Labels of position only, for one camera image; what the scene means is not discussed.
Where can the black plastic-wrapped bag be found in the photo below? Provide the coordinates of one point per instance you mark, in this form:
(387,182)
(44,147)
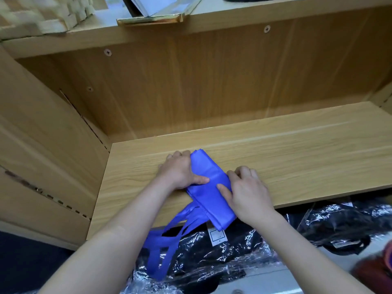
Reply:
(343,220)

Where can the blue non-woven bag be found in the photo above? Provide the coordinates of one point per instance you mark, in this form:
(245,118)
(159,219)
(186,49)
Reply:
(205,196)

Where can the red shopping basket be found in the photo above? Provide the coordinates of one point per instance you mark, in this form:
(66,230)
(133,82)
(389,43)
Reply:
(377,272)

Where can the person's right hand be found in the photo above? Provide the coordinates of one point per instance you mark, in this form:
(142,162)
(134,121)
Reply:
(250,199)

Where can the beige woven basket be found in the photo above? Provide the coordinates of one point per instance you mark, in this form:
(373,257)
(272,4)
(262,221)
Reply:
(37,15)

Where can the person's left hand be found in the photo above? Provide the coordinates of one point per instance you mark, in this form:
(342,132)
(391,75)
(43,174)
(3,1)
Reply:
(177,171)

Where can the person's left forearm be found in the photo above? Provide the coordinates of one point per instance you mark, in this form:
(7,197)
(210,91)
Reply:
(116,248)

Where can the person's right forearm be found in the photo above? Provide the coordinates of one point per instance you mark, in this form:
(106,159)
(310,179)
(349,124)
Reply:
(300,260)

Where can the white paper tag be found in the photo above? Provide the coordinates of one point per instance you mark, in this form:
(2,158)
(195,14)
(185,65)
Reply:
(218,235)

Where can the black wrapped bag with tag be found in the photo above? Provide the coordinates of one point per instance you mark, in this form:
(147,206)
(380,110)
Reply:
(202,260)

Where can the gold stand with white card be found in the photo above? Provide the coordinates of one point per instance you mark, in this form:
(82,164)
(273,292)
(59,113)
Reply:
(156,12)

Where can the wooden shelf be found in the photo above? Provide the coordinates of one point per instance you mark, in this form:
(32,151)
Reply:
(275,88)

